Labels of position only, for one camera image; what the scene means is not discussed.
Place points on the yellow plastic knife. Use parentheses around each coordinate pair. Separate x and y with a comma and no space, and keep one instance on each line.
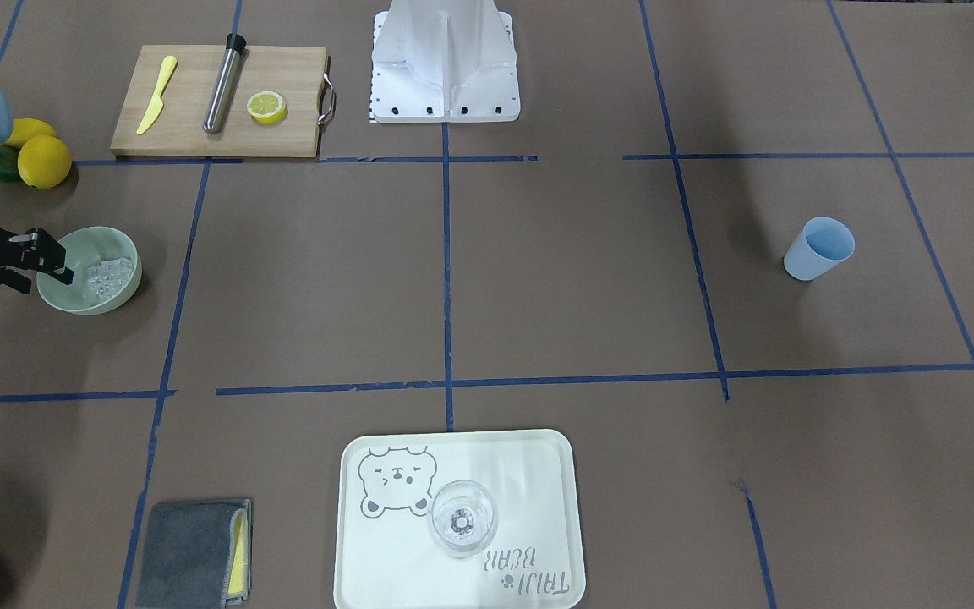
(156,103)

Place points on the light blue plastic cup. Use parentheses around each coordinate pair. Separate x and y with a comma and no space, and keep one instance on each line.
(822,244)

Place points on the steel muddler black tip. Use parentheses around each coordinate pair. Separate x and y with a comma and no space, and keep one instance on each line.
(225,85)

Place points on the lemon half slice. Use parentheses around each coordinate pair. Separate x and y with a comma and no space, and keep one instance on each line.
(267,107)

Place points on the clear wine glass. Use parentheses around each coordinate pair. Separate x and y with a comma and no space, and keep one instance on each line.
(464,518)

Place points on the clear ice cubes in bowl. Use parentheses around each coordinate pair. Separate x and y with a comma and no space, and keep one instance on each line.
(108,278)

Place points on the yellow lemon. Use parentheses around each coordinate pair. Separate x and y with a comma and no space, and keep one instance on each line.
(44,162)
(27,128)

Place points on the cream bear tray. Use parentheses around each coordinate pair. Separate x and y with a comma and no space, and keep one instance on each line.
(386,556)

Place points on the light green bowl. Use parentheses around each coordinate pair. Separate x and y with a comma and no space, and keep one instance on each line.
(86,247)

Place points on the grey folded cloth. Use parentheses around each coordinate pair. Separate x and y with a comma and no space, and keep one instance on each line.
(197,554)

